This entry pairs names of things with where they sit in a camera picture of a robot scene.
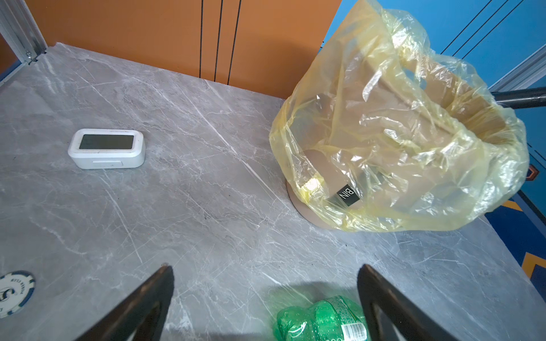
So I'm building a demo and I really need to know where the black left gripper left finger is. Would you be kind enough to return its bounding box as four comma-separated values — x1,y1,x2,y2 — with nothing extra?
78,264,174,340

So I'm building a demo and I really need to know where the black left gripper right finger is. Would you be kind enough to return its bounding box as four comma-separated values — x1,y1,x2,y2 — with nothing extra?
357,264,456,340

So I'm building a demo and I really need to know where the green bottle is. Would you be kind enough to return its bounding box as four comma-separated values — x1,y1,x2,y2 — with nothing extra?
273,296,371,341

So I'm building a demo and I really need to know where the beige bin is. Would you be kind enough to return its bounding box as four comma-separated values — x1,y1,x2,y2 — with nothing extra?
288,63,508,232

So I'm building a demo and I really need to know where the yellow plastic bin liner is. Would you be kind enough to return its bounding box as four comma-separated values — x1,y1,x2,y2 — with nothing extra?
270,1,530,232

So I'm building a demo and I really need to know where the blue white poker chip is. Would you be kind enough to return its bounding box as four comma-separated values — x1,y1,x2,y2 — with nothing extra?
1,271,36,318

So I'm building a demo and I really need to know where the white digital clock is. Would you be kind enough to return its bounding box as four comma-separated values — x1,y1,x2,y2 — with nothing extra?
68,129,146,170

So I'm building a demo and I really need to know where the aluminium corner post right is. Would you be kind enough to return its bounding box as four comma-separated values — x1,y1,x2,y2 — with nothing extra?
489,46,545,92

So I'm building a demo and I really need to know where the aluminium corner post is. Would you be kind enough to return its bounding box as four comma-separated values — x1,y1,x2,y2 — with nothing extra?
1,0,47,65
489,46,545,92

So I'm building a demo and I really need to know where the aluminium corner post left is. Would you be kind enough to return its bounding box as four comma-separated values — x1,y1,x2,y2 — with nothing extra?
1,0,47,65

